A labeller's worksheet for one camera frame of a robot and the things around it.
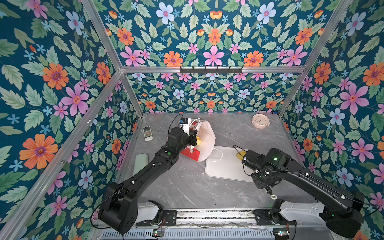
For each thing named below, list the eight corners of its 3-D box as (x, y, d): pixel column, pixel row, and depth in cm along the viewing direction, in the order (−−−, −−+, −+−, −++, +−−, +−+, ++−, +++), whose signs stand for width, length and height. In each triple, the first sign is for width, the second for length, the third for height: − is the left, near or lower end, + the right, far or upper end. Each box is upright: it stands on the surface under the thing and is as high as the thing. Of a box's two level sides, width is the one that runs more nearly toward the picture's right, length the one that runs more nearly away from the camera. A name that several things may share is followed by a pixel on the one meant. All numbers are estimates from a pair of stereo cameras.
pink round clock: (253, 128, 112) (254, 126, 110) (249, 116, 121) (250, 113, 118) (270, 128, 112) (271, 126, 110) (265, 116, 121) (266, 113, 118)
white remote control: (146, 141, 106) (144, 139, 104) (143, 129, 113) (142, 127, 111) (153, 139, 107) (152, 137, 105) (150, 127, 115) (149, 125, 113)
